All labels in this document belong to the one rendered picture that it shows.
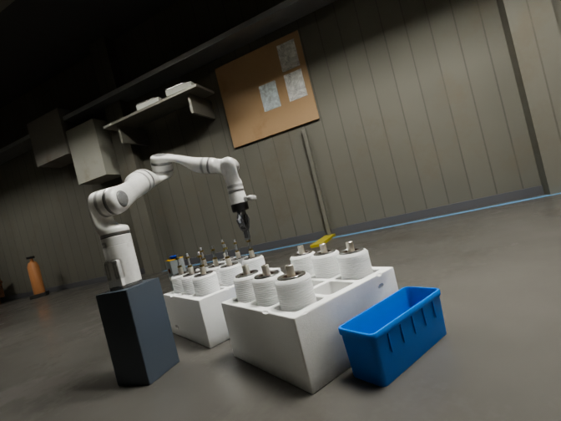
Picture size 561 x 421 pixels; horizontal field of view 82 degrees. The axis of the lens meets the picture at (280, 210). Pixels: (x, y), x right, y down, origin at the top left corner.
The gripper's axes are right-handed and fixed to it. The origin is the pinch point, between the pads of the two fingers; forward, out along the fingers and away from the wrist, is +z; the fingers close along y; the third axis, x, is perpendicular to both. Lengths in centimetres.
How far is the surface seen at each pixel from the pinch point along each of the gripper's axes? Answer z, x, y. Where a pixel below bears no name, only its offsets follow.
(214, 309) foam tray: 22.7, -11.7, 24.4
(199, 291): 15.7, -16.9, 22.1
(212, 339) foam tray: 32.5, -14.2, 27.2
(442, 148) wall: -27, 152, -193
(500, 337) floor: 35, 70, 53
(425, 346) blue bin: 34, 52, 55
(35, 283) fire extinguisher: 13, -430, -295
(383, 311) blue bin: 26, 45, 49
